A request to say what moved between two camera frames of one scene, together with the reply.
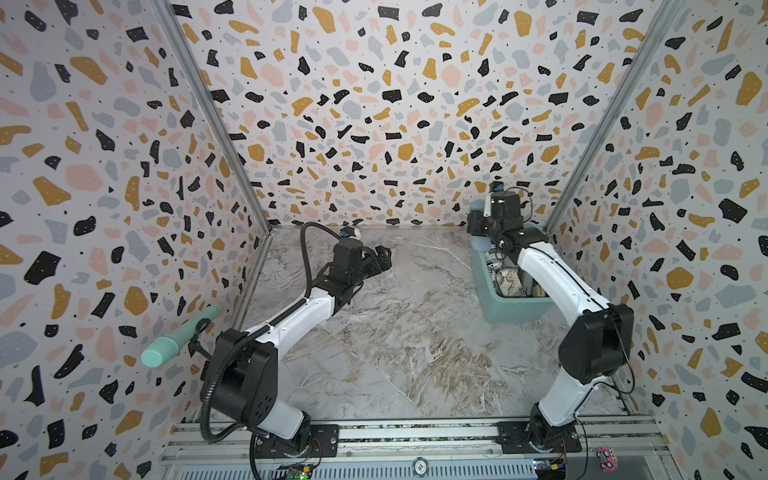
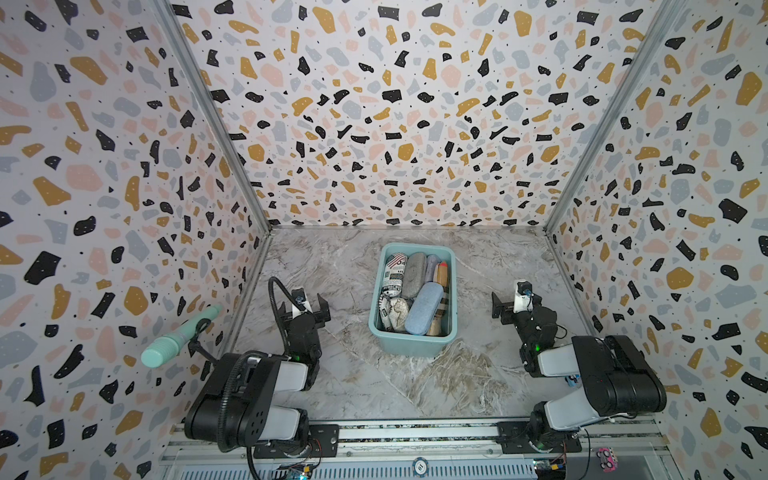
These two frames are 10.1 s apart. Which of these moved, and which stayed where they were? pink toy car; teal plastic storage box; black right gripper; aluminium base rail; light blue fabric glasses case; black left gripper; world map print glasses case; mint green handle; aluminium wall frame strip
Moved: world map print glasses case; black right gripper; light blue fabric glasses case; teal plastic storage box; black left gripper
Stayed: pink toy car; aluminium base rail; aluminium wall frame strip; mint green handle
